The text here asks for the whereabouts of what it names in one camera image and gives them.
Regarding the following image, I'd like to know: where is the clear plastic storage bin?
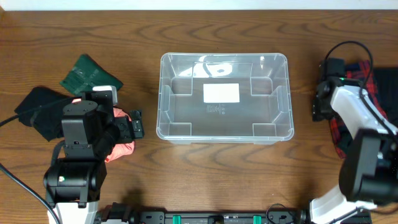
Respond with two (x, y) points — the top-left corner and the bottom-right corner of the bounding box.
(156, 52), (295, 144)

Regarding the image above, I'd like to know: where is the black cloth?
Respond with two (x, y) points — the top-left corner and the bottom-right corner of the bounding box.
(14, 86), (73, 141)
(374, 67), (398, 126)

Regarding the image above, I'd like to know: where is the pink cloth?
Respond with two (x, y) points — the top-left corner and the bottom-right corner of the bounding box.
(62, 100), (134, 162)

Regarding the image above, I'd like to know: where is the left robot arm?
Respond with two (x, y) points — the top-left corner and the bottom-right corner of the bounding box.
(44, 100), (144, 223)

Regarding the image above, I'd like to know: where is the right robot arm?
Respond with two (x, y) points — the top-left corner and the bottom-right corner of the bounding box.
(309, 77), (397, 223)

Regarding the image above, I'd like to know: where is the white label in bin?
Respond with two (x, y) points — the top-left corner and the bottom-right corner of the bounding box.
(203, 83), (240, 103)

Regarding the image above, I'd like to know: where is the folded dark green cloth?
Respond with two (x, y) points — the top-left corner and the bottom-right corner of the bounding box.
(60, 54), (123, 95)

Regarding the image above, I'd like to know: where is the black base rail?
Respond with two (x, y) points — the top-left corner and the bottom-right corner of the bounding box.
(93, 202), (374, 224)

